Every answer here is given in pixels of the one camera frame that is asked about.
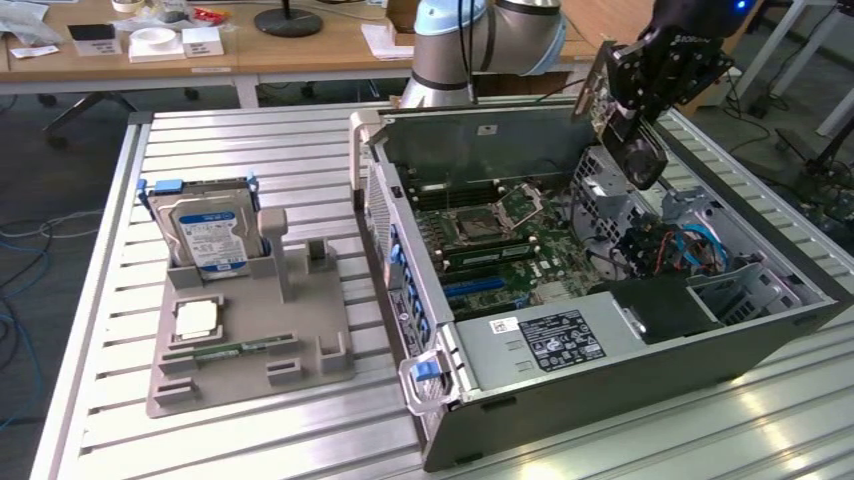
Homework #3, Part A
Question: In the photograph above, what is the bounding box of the graphics card with metal bracket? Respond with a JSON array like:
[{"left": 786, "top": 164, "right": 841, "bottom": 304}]
[{"left": 572, "top": 39, "right": 670, "bottom": 190}]

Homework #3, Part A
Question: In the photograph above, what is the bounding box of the blue floor cable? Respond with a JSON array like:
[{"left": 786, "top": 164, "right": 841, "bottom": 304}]
[{"left": 0, "top": 239, "right": 52, "bottom": 431}]

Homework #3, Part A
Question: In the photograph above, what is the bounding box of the green motherboard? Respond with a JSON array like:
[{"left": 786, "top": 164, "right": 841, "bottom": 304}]
[{"left": 399, "top": 164, "right": 616, "bottom": 321}]

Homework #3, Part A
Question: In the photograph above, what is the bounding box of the blue expansion slot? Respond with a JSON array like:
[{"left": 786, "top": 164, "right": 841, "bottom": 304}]
[{"left": 443, "top": 277, "right": 509, "bottom": 296}]

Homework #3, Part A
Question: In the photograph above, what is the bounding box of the grey metal disk bay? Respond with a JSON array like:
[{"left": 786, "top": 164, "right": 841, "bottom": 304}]
[{"left": 686, "top": 259, "right": 806, "bottom": 326}]

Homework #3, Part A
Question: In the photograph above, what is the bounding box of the grey power supply unit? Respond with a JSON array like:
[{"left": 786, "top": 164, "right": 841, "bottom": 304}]
[{"left": 453, "top": 292, "right": 653, "bottom": 391}]

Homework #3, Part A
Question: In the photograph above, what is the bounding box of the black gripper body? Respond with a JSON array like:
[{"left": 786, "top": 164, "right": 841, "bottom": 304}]
[{"left": 637, "top": 0, "right": 762, "bottom": 66}]

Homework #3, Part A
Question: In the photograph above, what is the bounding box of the wooden desk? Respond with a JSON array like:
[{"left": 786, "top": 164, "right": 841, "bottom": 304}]
[{"left": 0, "top": 0, "right": 602, "bottom": 109}]

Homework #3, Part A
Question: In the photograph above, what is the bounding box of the white box with black top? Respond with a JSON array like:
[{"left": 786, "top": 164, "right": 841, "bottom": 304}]
[{"left": 66, "top": 23, "right": 123, "bottom": 57}]

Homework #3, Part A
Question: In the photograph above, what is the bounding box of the black cable behind case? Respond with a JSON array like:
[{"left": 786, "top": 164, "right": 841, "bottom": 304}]
[{"left": 540, "top": 78, "right": 590, "bottom": 102}]

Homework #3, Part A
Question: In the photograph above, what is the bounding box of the hard disk in blue caddy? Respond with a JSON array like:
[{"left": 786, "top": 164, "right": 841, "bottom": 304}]
[{"left": 137, "top": 172, "right": 262, "bottom": 282}]

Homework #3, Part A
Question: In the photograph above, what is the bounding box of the blue wire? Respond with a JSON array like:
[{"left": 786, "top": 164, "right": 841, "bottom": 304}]
[{"left": 673, "top": 224, "right": 729, "bottom": 274}]

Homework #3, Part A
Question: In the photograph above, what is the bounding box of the grey parts rack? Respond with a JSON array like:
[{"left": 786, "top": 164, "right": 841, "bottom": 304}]
[{"left": 145, "top": 208, "right": 357, "bottom": 420}]

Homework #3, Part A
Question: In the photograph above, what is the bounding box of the flat white box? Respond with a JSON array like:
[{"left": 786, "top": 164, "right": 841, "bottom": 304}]
[{"left": 127, "top": 42, "right": 189, "bottom": 64}]

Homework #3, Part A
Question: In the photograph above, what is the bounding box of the plain white box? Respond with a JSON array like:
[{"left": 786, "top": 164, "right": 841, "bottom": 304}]
[{"left": 181, "top": 26, "right": 223, "bottom": 59}]

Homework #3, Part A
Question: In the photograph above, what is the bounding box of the open black PC case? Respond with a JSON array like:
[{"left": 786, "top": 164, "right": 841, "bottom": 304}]
[{"left": 350, "top": 97, "right": 854, "bottom": 474}]

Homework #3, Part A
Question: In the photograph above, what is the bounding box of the white desk frame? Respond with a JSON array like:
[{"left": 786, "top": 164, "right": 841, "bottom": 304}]
[{"left": 732, "top": 0, "right": 854, "bottom": 137}]

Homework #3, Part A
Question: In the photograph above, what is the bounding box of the black installed RAM stick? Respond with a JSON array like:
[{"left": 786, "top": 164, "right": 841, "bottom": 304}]
[{"left": 443, "top": 242, "right": 536, "bottom": 269}]

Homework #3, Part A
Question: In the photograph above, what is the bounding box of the silver CPU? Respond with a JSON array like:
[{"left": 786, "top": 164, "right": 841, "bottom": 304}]
[{"left": 174, "top": 301, "right": 221, "bottom": 341}]

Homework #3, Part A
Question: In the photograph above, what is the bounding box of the clear plastic bag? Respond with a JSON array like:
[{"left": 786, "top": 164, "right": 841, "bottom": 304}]
[{"left": 0, "top": 0, "right": 66, "bottom": 46}]

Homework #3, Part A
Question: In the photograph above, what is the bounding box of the red packet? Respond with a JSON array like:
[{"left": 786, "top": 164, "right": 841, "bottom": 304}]
[{"left": 190, "top": 5, "right": 233, "bottom": 26}]

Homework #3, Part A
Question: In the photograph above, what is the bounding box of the green RAM stick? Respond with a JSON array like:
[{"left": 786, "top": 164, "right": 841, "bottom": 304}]
[{"left": 190, "top": 335, "right": 293, "bottom": 362}]

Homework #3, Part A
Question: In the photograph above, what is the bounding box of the white tape roll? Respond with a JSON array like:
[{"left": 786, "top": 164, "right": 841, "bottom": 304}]
[{"left": 130, "top": 27, "right": 175, "bottom": 51}]

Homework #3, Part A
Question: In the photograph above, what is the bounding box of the perforated metal drive cage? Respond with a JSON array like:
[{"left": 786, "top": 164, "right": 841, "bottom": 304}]
[{"left": 573, "top": 142, "right": 669, "bottom": 251}]

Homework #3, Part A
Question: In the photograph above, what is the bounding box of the black round lamp base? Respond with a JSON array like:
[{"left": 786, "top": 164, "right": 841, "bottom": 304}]
[{"left": 253, "top": 0, "right": 326, "bottom": 37}]

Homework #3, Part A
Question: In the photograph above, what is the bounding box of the white paper stack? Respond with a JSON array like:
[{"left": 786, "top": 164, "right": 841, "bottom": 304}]
[{"left": 362, "top": 22, "right": 417, "bottom": 61}]

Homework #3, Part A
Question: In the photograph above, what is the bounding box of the black chair base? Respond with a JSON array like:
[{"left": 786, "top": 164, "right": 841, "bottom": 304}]
[{"left": 43, "top": 92, "right": 139, "bottom": 149}]

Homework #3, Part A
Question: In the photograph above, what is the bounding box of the metal socket cover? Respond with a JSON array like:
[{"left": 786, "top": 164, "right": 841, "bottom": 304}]
[{"left": 497, "top": 182, "right": 542, "bottom": 224}]

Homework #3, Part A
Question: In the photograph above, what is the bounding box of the CPU socket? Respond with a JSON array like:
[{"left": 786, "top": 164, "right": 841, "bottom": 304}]
[{"left": 453, "top": 205, "right": 516, "bottom": 244}]

